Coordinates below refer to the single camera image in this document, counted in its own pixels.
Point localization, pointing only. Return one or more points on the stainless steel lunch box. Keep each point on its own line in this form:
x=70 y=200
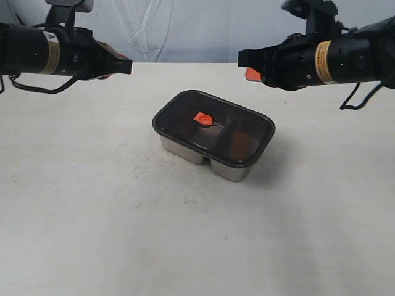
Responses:
x=219 y=169

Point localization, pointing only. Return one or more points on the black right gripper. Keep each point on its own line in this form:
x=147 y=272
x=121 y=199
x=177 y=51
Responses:
x=298 y=62

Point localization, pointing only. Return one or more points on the yellow toy cheese wedge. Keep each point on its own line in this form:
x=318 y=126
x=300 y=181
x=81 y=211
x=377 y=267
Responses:
x=240 y=145

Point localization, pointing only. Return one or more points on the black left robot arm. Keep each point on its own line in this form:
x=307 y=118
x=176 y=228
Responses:
x=55 y=51

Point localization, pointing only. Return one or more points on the grey-blue backdrop cloth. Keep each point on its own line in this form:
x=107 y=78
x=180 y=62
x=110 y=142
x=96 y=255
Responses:
x=189 y=31

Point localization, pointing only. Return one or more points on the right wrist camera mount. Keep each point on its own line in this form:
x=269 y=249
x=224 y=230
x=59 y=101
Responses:
x=318 y=14

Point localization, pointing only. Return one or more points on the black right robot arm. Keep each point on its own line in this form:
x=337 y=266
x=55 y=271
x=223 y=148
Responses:
x=363 y=55

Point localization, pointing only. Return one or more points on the dark transparent lunch box lid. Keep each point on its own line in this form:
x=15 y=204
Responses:
x=205 y=123

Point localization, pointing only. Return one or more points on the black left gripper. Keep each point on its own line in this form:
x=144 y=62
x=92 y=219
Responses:
x=83 y=56

